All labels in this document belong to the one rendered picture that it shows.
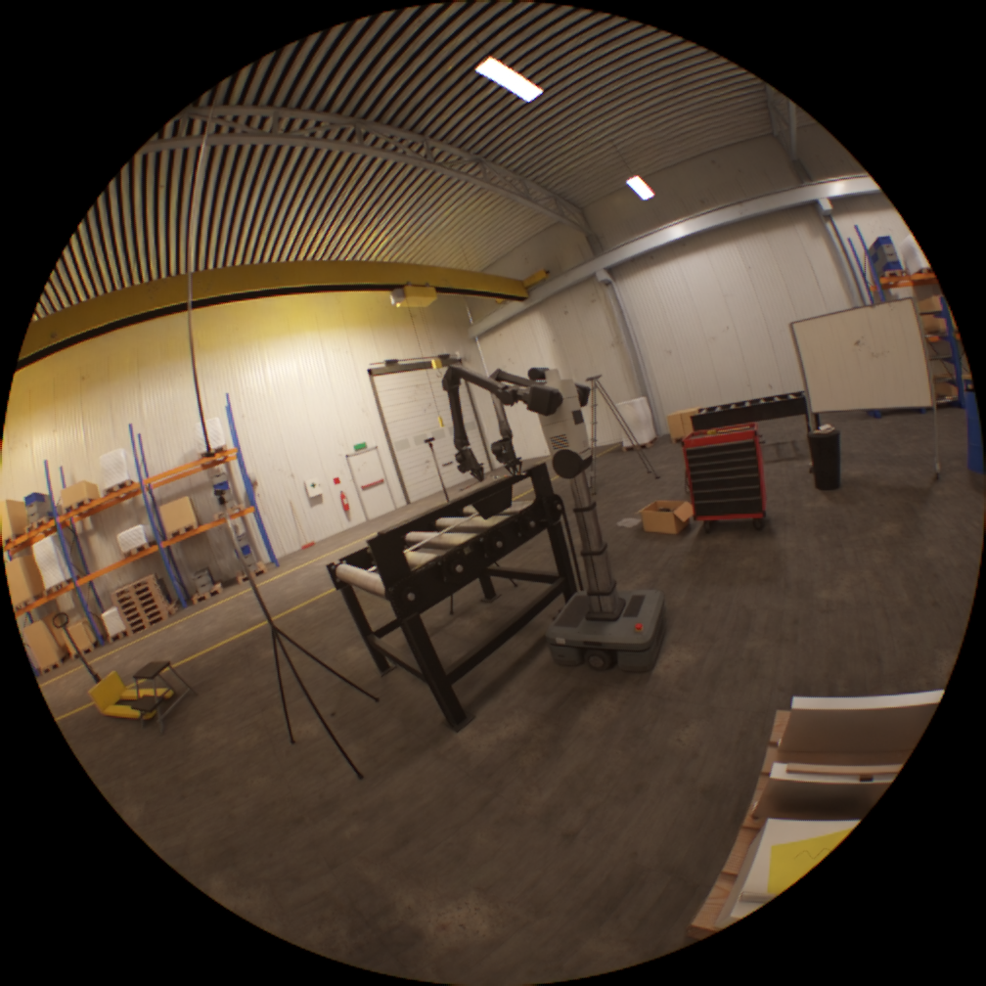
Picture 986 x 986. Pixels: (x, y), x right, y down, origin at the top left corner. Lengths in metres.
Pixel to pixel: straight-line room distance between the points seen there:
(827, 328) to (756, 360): 6.26
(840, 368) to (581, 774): 4.90
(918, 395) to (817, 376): 1.47
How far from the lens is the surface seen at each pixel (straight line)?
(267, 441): 10.77
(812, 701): 1.24
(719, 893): 1.18
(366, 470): 11.36
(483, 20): 7.80
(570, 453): 1.73
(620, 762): 1.71
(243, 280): 8.40
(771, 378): 11.19
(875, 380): 5.07
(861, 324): 5.07
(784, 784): 1.08
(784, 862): 1.01
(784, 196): 11.77
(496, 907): 1.53
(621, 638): 1.95
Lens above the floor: 1.44
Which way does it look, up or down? 9 degrees down
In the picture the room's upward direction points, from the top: 16 degrees counter-clockwise
